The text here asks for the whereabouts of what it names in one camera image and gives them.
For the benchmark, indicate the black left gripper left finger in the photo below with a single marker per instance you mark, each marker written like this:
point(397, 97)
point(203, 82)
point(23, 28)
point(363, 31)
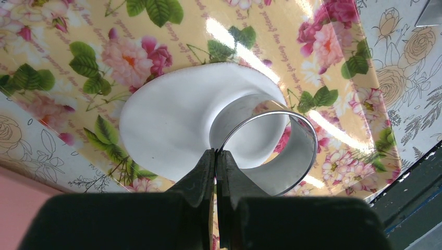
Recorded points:
point(179, 218)

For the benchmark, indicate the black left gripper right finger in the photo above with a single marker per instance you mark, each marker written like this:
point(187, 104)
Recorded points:
point(248, 218)

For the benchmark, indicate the white dough ball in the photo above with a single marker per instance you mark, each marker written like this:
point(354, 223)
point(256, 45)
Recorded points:
point(165, 125)

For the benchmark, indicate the floral yellow tray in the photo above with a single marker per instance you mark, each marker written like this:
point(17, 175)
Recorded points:
point(72, 65)

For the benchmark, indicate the pink plastic tray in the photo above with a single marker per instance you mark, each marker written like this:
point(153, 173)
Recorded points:
point(21, 199)

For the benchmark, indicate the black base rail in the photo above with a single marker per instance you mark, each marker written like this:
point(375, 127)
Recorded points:
point(410, 208)

